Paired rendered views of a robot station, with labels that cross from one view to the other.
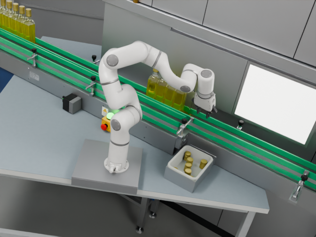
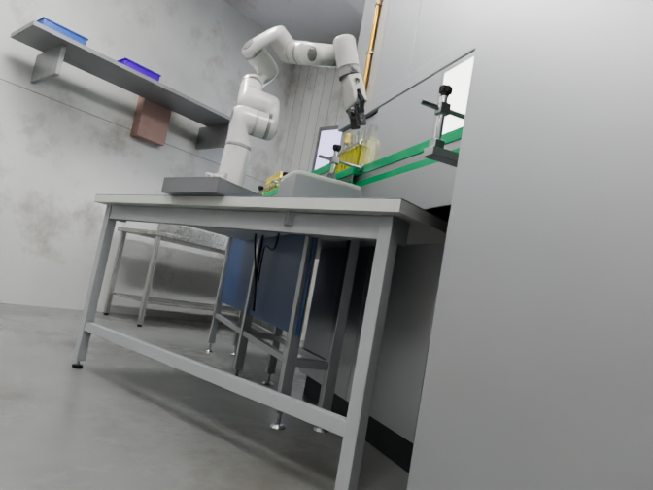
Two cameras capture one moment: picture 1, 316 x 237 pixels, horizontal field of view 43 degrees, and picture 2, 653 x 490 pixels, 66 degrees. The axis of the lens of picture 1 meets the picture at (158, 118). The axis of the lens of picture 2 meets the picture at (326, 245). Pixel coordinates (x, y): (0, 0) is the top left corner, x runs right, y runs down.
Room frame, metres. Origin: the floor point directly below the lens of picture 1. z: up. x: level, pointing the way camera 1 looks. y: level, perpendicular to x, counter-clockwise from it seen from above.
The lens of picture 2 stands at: (0.49, -1.33, 0.49)
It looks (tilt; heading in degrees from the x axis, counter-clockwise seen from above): 6 degrees up; 43
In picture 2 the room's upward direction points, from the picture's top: 10 degrees clockwise
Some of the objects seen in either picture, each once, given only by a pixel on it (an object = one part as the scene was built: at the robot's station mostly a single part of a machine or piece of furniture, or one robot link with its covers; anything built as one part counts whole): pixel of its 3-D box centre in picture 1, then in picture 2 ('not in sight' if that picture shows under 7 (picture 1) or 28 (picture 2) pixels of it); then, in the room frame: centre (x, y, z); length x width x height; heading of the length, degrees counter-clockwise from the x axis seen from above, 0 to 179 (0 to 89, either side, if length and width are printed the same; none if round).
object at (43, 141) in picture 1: (130, 105); (337, 242); (2.16, 0.20, 0.73); 1.58 x 1.52 x 0.04; 93
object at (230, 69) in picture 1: (236, 86); (434, 120); (1.90, -0.39, 1.15); 0.90 x 0.03 x 0.34; 65
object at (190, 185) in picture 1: (191, 165); (326, 199); (1.61, -0.22, 0.79); 0.27 x 0.17 x 0.08; 155
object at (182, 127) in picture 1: (184, 127); (340, 163); (1.73, -0.15, 0.95); 0.17 x 0.03 x 0.12; 155
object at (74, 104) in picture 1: (72, 103); not in sight; (1.97, 0.53, 0.79); 0.08 x 0.08 x 0.08; 65
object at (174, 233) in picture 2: not in sight; (208, 282); (3.19, 2.65, 0.42); 1.62 x 0.64 x 0.83; 3
